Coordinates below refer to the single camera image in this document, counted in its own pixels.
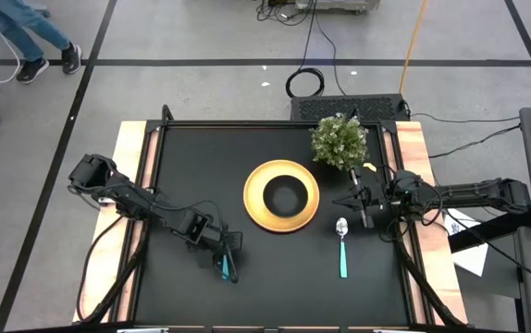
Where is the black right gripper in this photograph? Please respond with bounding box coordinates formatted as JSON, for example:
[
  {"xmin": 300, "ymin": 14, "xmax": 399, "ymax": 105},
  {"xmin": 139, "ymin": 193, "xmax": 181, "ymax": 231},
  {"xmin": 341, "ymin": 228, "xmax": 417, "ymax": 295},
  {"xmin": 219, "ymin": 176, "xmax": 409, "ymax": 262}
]
[{"xmin": 331, "ymin": 166, "xmax": 389, "ymax": 229}]

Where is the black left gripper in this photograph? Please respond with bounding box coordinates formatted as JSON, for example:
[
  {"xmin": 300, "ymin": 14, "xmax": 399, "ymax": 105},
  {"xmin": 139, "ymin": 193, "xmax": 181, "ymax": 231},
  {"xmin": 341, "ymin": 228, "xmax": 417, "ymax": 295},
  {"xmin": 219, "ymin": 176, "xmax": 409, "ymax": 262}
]
[{"xmin": 195, "ymin": 228, "xmax": 243, "ymax": 284}]

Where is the yellow cable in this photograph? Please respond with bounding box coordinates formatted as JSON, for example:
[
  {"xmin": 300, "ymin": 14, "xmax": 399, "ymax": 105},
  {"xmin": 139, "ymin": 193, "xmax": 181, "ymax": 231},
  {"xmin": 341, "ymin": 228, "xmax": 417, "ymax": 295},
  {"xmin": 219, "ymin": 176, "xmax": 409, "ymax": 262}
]
[{"xmin": 399, "ymin": 0, "xmax": 430, "ymax": 96}]

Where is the black computer case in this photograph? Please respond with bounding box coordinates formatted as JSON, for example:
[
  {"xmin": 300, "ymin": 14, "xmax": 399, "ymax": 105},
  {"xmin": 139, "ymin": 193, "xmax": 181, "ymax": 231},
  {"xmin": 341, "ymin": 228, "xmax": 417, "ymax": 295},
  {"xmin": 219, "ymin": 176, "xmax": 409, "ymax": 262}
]
[{"xmin": 290, "ymin": 93, "xmax": 411, "ymax": 123}]

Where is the black coiled cable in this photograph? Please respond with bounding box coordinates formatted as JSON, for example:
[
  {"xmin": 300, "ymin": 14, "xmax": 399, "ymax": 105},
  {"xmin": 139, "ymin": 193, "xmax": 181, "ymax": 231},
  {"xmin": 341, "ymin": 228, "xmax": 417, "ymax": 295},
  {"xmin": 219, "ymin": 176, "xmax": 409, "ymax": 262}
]
[{"xmin": 285, "ymin": 0, "xmax": 337, "ymax": 99}]

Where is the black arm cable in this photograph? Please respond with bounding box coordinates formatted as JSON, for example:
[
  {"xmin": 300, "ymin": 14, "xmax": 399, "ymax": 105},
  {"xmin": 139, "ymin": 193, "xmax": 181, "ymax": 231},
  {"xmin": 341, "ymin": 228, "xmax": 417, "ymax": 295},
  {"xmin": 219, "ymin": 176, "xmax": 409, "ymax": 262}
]
[{"xmin": 75, "ymin": 215, "xmax": 130, "ymax": 322}]

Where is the gold round plate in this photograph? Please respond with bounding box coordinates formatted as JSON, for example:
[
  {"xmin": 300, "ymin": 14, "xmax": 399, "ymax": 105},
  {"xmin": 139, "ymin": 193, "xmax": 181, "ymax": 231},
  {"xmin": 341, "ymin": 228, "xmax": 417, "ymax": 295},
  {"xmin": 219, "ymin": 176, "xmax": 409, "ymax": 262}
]
[{"xmin": 242, "ymin": 159, "xmax": 321, "ymax": 234}]

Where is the small potted green plant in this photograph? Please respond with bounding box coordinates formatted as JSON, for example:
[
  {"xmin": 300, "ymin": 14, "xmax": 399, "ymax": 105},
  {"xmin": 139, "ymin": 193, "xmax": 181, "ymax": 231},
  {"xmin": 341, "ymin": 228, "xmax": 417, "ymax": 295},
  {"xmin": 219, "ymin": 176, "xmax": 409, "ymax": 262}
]
[{"xmin": 310, "ymin": 112, "xmax": 370, "ymax": 173}]

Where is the teal-handled metal spoon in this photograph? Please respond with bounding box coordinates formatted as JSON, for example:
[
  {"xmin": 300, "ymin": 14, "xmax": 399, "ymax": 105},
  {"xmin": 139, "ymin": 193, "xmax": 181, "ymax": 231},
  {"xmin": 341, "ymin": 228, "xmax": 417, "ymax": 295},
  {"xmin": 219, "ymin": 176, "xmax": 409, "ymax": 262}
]
[{"xmin": 335, "ymin": 216, "xmax": 351, "ymax": 279}]

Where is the black metal table frame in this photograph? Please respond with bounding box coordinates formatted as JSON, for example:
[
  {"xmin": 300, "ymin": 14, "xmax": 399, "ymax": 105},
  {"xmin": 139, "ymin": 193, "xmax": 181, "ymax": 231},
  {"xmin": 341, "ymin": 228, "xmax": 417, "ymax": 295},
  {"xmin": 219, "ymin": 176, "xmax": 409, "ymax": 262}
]
[{"xmin": 107, "ymin": 105, "xmax": 468, "ymax": 333}]

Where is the black ribbed bowl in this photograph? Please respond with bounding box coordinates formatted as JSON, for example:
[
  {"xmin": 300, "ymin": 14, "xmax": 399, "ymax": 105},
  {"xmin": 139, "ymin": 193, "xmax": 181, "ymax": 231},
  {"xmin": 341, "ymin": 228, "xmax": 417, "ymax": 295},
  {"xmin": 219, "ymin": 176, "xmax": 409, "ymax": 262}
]
[{"xmin": 262, "ymin": 174, "xmax": 310, "ymax": 219}]

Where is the person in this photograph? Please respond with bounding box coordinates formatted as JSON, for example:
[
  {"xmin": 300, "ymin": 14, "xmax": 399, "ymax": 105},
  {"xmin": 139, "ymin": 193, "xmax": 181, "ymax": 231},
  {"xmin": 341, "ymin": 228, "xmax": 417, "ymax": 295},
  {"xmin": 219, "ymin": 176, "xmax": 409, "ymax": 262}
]
[{"xmin": 0, "ymin": 0, "xmax": 83, "ymax": 85}]

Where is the gray equipment cart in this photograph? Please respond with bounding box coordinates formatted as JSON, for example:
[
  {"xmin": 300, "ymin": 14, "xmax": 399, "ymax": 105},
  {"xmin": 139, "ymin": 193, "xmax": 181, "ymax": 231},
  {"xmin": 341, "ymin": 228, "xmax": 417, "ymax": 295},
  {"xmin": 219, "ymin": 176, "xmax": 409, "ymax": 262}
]
[{"xmin": 294, "ymin": 0, "xmax": 381, "ymax": 15}]

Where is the white paper sheet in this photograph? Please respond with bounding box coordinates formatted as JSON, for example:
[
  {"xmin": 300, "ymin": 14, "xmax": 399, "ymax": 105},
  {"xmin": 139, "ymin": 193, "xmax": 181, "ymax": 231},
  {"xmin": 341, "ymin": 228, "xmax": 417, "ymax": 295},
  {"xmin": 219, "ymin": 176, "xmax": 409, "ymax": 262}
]
[{"xmin": 444, "ymin": 207, "xmax": 490, "ymax": 278}]

